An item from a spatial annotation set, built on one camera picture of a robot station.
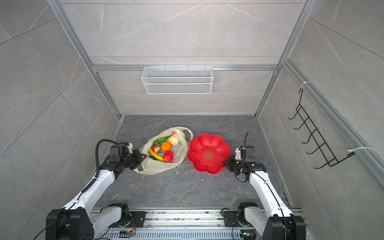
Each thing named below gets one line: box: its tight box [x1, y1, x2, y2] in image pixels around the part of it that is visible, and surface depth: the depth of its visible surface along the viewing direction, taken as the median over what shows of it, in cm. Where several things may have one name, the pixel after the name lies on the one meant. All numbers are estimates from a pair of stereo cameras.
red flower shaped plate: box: [187, 133, 231, 175], surface depth 88 cm
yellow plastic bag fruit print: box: [134, 126, 194, 175], surface depth 90 cm
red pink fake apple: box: [151, 145, 160, 153], surface depth 97 cm
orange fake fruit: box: [161, 141, 172, 152], surface depth 99 cm
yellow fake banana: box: [148, 148, 164, 161], surface depth 95 cm
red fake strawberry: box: [163, 150, 175, 163], surface depth 92 cm
